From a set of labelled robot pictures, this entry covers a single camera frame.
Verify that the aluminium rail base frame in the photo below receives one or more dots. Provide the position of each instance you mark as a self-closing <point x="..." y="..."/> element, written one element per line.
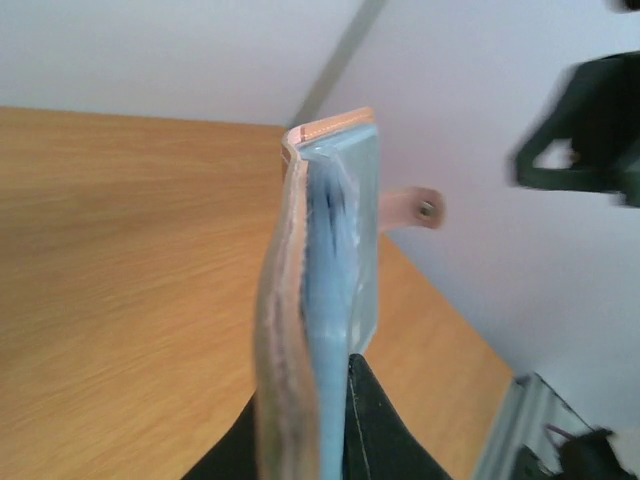
<point x="529" y="407"/>

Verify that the pink leather card holder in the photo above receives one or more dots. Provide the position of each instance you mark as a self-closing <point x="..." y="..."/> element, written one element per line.
<point x="317" y="300"/>

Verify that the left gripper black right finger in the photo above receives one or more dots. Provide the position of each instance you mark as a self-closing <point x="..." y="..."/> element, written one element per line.
<point x="377" y="444"/>

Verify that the right aluminium corner post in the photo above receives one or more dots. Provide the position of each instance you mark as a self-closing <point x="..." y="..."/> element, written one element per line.
<point x="350" y="41"/>

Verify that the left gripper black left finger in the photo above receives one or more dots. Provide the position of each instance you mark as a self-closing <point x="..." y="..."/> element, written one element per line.
<point x="233" y="457"/>

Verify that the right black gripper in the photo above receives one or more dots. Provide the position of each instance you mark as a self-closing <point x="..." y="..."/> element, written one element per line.
<point x="598" y="114"/>

